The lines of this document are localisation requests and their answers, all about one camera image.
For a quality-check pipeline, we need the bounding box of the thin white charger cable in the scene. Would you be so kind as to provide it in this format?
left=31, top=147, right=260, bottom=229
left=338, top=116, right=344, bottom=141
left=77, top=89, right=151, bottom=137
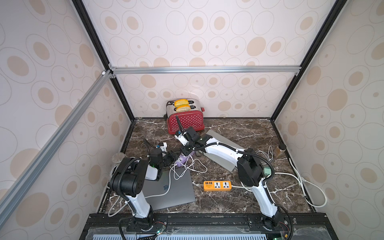
left=254, top=145, right=275, bottom=166
left=172, top=154, right=208, bottom=181

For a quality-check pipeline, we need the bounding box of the green charger adapter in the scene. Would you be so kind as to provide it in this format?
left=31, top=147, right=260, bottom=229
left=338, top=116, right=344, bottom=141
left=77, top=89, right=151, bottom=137
left=263, top=167, right=272, bottom=177

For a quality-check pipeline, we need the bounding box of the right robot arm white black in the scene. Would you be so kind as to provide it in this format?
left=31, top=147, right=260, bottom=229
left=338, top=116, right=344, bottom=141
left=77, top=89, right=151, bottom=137
left=175, top=125, right=283, bottom=230

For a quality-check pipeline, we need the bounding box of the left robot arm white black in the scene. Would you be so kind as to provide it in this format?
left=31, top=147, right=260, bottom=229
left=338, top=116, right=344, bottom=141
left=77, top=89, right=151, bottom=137
left=109, top=148, right=180, bottom=219

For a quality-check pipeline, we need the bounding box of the dark grey laptop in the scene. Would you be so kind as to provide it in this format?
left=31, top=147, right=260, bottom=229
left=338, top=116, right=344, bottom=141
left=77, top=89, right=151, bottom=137
left=143, top=168, right=196, bottom=211

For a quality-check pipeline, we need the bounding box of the silver apple laptop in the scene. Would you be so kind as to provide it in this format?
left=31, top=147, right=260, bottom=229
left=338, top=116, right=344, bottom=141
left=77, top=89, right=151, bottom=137
left=204, top=130, right=244, bottom=172

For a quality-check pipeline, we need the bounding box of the purple power strip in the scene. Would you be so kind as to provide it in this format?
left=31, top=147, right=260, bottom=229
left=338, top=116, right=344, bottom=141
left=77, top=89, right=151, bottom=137
left=175, top=151, right=195, bottom=167

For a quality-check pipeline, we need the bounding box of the red polka dot toaster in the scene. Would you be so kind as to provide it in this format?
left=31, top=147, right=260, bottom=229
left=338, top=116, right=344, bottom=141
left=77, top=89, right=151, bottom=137
left=166, top=99, right=205, bottom=135

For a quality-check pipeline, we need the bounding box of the yellow toast slice front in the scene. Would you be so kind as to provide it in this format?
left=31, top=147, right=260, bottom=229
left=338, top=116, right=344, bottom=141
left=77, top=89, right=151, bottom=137
left=175, top=105, right=191, bottom=112

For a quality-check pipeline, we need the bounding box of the yellow toast slice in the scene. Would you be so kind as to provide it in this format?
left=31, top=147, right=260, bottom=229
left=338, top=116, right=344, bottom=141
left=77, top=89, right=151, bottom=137
left=174, top=99, right=189, bottom=108
left=175, top=105, right=191, bottom=112

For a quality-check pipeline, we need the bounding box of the yellow toast slice rear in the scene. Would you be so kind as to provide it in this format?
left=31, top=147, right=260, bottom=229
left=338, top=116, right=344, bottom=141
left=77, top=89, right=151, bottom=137
left=174, top=99, right=189, bottom=108

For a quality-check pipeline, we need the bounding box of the orange power strip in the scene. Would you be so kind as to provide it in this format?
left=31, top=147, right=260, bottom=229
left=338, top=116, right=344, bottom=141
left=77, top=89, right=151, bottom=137
left=203, top=181, right=232, bottom=192

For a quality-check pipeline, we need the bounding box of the small brown spice bottle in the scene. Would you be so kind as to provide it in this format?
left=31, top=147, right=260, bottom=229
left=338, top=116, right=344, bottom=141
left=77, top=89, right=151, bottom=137
left=273, top=143, right=287, bottom=158

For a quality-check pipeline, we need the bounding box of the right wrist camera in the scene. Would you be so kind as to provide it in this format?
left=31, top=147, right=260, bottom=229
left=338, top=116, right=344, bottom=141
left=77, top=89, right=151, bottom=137
left=175, top=134, right=189, bottom=146

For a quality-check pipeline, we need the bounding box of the thick white purple strip cord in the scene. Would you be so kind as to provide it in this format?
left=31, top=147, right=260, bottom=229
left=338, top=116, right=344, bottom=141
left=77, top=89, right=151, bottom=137
left=106, top=167, right=175, bottom=217

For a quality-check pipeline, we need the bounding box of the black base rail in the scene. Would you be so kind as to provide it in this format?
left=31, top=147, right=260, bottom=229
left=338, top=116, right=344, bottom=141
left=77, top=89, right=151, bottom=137
left=80, top=213, right=338, bottom=240

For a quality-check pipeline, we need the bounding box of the left diagonal aluminium frame bar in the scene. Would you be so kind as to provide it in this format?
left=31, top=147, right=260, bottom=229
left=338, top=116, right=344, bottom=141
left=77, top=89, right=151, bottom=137
left=0, top=69, right=112, bottom=229

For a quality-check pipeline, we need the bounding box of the horizontal aluminium frame bar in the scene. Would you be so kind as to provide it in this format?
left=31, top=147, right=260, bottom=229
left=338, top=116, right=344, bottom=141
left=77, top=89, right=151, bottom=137
left=112, top=65, right=302, bottom=75

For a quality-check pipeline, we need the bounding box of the thick white orange strip cord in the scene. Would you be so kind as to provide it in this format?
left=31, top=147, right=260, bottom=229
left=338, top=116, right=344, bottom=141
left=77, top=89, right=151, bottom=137
left=230, top=157, right=328, bottom=208

